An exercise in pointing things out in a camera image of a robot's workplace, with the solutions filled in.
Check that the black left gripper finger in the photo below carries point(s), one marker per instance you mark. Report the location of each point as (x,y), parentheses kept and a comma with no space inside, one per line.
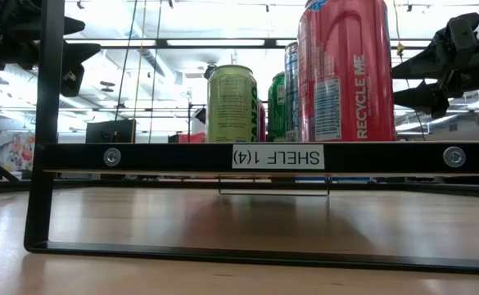
(81,52)
(73,25)

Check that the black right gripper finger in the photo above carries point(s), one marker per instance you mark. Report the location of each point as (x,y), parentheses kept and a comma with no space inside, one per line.
(425,65)
(419,96)

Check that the red can with white lettering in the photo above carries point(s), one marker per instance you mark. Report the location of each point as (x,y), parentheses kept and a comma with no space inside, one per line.
(345,82)

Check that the silver blue beverage can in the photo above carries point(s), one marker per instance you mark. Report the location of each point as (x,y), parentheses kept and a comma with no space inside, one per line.
(291,94)

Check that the dark green beverage can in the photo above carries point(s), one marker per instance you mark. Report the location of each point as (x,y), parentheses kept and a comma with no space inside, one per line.
(276,114)

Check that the light green beverage can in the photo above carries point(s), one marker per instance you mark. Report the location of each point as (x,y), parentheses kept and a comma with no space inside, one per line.
(231,106)

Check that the red beverage can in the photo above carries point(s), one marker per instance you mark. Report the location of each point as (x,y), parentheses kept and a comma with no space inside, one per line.
(262,129)

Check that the black monitor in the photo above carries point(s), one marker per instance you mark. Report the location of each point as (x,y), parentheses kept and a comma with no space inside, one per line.
(112,131)

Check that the floral patterned cloth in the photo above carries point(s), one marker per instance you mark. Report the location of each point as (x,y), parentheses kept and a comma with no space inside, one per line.
(16,149)

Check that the person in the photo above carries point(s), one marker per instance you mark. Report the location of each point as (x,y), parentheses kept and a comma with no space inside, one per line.
(200,116)

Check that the red box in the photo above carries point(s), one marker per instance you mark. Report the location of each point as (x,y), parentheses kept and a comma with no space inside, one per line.
(186,138)

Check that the light wooden board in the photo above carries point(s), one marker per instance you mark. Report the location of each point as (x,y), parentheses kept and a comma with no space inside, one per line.
(182,157)

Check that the black overhead crossbar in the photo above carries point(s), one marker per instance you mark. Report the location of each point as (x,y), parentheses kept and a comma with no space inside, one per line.
(269,42)

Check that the black hanging camera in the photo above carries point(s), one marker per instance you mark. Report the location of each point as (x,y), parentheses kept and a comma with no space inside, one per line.
(209,69)

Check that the black metal table frame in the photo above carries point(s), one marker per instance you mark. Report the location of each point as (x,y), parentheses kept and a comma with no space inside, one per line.
(141,184)

